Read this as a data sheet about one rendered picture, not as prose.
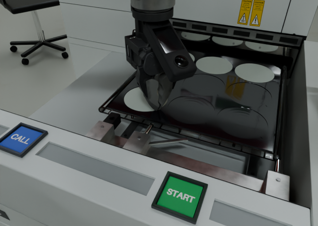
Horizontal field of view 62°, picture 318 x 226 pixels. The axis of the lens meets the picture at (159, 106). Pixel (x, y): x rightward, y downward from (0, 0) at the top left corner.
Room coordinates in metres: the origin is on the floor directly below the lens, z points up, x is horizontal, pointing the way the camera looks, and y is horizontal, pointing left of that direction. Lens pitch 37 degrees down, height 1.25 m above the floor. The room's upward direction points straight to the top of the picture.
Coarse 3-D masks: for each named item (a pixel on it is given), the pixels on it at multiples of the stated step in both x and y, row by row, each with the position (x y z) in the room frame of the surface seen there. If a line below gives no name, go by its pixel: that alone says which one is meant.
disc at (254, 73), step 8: (248, 64) 0.65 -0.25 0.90; (256, 64) 0.65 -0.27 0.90; (240, 72) 0.61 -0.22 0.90; (248, 72) 0.61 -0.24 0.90; (256, 72) 0.61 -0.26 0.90; (264, 72) 0.61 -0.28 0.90; (272, 72) 0.61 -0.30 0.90; (248, 80) 0.57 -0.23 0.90; (256, 80) 0.57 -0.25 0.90; (264, 80) 0.57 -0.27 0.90
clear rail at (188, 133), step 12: (108, 108) 0.45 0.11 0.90; (132, 120) 0.42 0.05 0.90; (144, 120) 0.41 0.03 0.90; (180, 132) 0.38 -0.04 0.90; (192, 132) 0.37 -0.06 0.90; (216, 144) 0.35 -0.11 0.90; (228, 144) 0.34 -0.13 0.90; (240, 144) 0.34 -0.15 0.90; (264, 156) 0.32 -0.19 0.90; (276, 156) 0.31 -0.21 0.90
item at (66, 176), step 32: (0, 128) 0.33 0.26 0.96; (0, 160) 0.25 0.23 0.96; (32, 160) 0.25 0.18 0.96; (64, 160) 0.26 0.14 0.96; (96, 160) 0.26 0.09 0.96; (128, 160) 0.25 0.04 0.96; (0, 192) 0.26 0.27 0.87; (32, 192) 0.23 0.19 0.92; (64, 192) 0.20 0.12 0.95; (96, 192) 0.20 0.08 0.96; (128, 192) 0.20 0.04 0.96; (224, 192) 0.20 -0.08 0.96; (256, 192) 0.20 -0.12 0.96; (64, 224) 0.21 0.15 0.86; (96, 224) 0.19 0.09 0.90; (128, 224) 0.17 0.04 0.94; (160, 224) 0.16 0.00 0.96; (192, 224) 0.16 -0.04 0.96; (224, 224) 0.16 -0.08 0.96; (256, 224) 0.16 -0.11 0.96; (288, 224) 0.16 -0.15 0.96
